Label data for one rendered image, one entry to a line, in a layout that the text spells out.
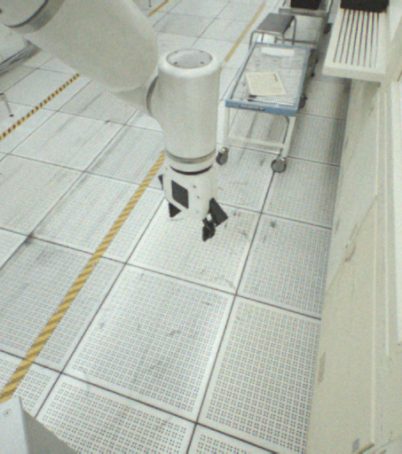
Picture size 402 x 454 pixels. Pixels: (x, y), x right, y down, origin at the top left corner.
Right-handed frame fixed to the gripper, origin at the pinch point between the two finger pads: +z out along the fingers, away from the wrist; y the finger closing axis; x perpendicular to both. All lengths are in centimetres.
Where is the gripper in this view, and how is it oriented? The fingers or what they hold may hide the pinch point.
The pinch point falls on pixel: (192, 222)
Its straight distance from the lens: 71.0
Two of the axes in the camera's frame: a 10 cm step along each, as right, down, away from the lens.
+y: 7.2, 5.2, -4.6
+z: 0.0, 6.6, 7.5
